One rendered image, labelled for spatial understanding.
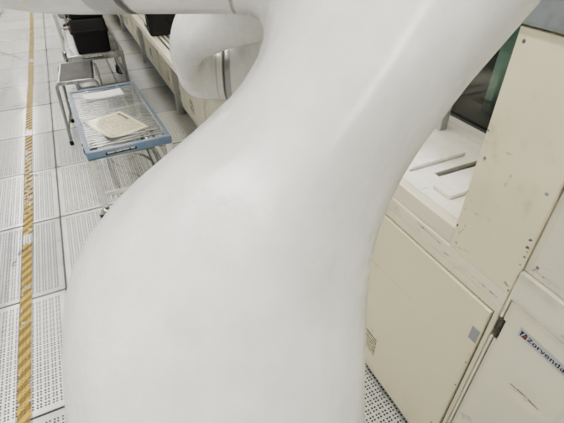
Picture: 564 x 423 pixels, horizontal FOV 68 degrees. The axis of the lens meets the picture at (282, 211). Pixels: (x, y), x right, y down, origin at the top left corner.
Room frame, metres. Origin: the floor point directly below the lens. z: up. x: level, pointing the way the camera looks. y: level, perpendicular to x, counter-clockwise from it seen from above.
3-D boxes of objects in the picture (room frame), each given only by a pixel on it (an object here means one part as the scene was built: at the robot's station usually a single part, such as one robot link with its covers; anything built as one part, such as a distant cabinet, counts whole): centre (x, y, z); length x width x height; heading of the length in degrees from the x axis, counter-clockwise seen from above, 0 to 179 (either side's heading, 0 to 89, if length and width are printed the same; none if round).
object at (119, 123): (2.09, 0.90, 0.47); 0.31 x 0.23 x 0.02; 47
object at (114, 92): (2.50, 1.11, 0.47); 0.23 x 0.12 x 0.02; 122
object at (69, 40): (3.79, 1.66, 0.24); 0.94 x 0.53 x 0.48; 25
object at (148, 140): (2.26, 0.95, 0.24); 0.97 x 0.52 x 0.48; 28
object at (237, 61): (0.57, 0.03, 1.26); 0.09 x 0.08 x 0.13; 91
